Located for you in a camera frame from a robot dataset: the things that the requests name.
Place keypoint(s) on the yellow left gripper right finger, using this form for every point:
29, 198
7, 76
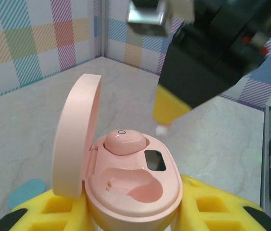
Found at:
222, 214

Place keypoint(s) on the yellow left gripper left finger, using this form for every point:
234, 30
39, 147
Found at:
53, 214

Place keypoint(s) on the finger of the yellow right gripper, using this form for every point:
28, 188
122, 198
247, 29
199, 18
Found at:
193, 77

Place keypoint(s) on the blue earbud charging case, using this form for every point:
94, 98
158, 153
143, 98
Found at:
26, 192

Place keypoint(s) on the pink earbud charging case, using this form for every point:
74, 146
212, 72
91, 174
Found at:
77, 134

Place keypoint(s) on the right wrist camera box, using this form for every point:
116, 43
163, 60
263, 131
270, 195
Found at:
147, 16

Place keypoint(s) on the aluminium corner post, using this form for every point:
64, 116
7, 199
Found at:
101, 29

